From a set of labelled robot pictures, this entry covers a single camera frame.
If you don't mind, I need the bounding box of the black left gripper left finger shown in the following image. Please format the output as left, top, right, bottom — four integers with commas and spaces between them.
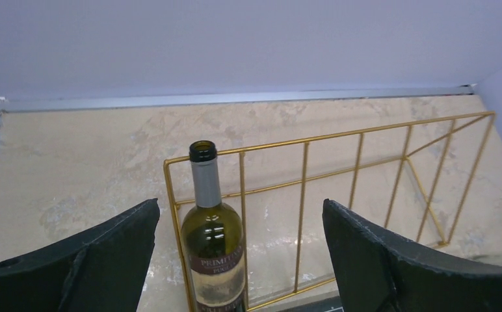
0, 198, 160, 311

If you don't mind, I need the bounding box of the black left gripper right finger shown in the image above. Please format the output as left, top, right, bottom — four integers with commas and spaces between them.
322, 199, 502, 311

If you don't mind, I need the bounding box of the green Primitivo wine bottle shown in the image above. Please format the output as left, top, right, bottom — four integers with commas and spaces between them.
181, 140, 247, 311

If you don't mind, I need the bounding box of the gold wire wine rack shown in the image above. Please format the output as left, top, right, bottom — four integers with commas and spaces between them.
163, 110, 497, 312

